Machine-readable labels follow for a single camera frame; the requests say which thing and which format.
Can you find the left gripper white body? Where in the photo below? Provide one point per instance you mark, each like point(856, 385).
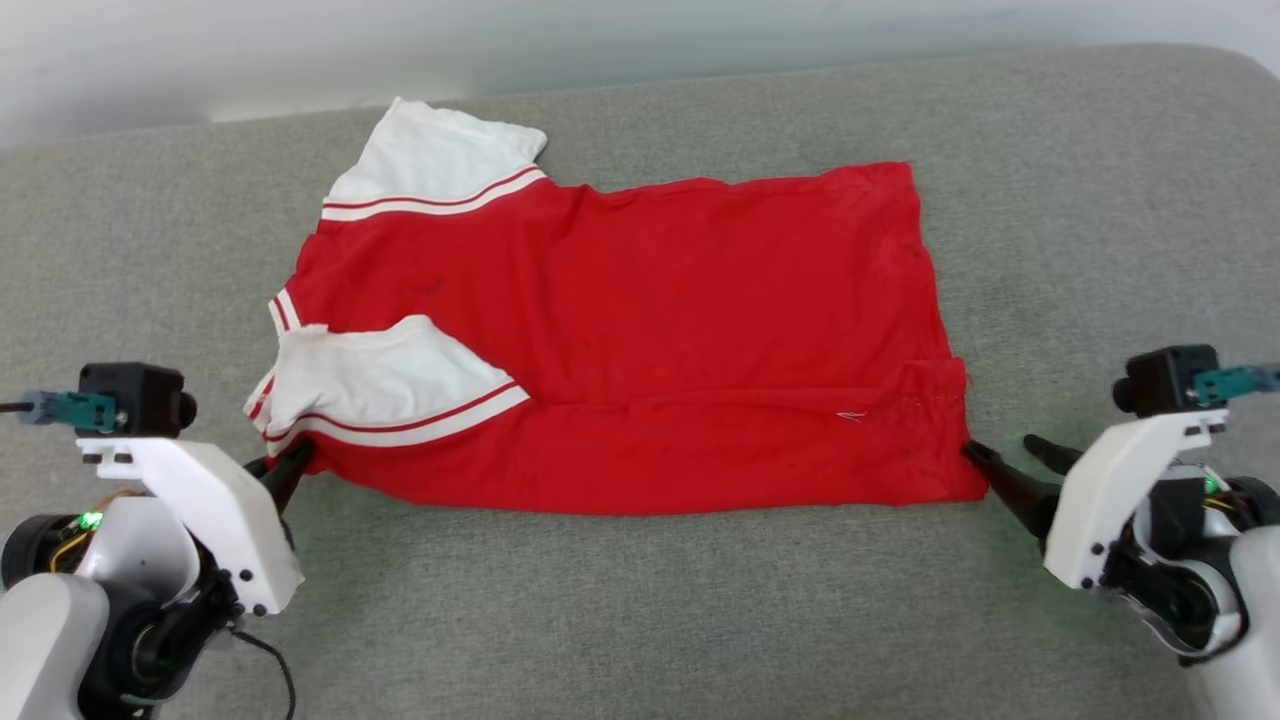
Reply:
point(215, 510)

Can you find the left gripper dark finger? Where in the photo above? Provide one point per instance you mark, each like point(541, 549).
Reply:
point(256, 467)
point(292, 468)

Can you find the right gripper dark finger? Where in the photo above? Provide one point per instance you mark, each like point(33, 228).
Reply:
point(1012, 486)
point(1052, 452)

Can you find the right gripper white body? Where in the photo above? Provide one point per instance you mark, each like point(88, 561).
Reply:
point(1110, 500)

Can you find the red white striped garment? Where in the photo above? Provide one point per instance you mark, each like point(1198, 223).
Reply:
point(650, 330)

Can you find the right white grey robot arm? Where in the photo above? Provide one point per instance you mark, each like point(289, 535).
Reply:
point(1215, 580)

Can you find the left white grey robot arm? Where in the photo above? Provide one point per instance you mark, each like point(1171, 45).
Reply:
point(90, 610)

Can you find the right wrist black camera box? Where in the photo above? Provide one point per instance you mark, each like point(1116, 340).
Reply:
point(1165, 380)

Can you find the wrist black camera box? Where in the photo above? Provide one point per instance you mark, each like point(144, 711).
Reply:
point(135, 398)
point(1165, 380)

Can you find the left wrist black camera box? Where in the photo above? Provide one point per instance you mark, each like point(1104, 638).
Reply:
point(135, 398)

